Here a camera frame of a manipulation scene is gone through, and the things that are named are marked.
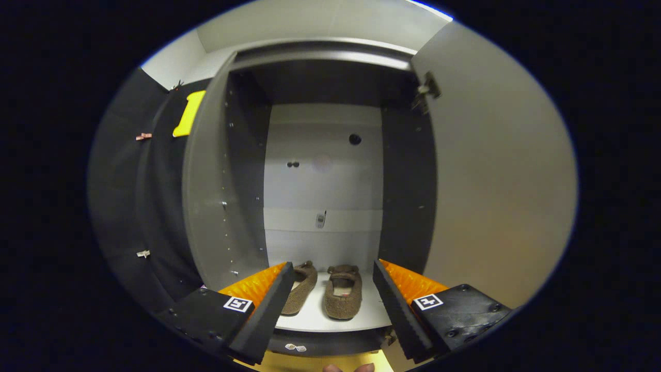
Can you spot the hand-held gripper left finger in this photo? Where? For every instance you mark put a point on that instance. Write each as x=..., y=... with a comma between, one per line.
x=266, y=315

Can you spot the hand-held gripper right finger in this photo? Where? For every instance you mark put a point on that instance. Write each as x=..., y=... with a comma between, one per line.
x=400, y=320

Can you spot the brown fuzzy shoe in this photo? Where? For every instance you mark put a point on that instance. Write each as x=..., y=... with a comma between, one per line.
x=302, y=289
x=342, y=302

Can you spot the grey shoe cabinet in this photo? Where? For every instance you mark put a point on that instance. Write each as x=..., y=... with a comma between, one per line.
x=206, y=206

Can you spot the beige shoe cabinet door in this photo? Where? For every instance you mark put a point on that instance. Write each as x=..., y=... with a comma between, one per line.
x=490, y=181

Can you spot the metal door hinge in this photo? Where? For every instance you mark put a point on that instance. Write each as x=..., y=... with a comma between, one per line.
x=427, y=90

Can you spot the black backdrop cloth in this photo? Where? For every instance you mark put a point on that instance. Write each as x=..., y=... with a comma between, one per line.
x=119, y=196

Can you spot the pink clip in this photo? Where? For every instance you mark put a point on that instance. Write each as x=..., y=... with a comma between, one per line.
x=143, y=136

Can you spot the long ceiling light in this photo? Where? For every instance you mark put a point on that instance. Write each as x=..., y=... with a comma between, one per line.
x=434, y=10

